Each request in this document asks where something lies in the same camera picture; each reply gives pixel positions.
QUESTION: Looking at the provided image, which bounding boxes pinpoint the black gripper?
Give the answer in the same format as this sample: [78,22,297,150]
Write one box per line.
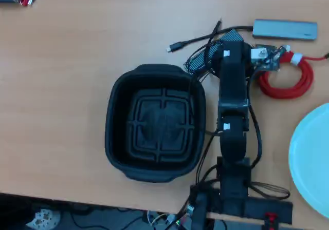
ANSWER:
[241,42,254,74]

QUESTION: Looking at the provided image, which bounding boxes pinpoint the red charging cable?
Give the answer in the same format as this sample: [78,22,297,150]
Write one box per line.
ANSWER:
[258,45,329,99]

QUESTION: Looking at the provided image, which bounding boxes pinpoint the black square bowl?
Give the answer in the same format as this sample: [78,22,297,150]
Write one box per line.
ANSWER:
[104,63,207,183]

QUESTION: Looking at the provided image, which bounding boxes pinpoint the light blue plate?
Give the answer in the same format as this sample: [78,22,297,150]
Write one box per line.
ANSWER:
[287,103,329,219]

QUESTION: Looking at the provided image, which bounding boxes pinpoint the red clamp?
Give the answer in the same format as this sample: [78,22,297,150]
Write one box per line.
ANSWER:
[264,213,278,230]

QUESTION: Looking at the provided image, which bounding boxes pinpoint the white perforated disc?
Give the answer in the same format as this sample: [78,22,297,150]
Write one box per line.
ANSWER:
[25,206,61,229]

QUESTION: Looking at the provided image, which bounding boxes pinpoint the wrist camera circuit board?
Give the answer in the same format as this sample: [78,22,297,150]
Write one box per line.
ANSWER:
[250,44,283,71]

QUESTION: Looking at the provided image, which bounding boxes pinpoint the dark ribbed SSD enclosure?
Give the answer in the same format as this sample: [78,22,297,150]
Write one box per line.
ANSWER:
[182,29,244,74]

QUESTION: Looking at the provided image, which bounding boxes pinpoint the grey USB hub with cable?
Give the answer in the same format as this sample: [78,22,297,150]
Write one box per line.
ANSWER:
[166,18,318,53]

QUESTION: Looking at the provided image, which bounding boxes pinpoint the thick black camera cable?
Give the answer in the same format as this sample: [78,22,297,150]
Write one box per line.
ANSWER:
[245,70,264,184]

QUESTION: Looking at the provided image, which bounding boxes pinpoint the thin black robot wires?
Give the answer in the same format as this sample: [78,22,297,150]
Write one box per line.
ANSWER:
[184,47,291,215]

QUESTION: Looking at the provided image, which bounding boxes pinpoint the controller board with wires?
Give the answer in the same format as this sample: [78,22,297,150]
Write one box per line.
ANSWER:
[146,209,192,230]

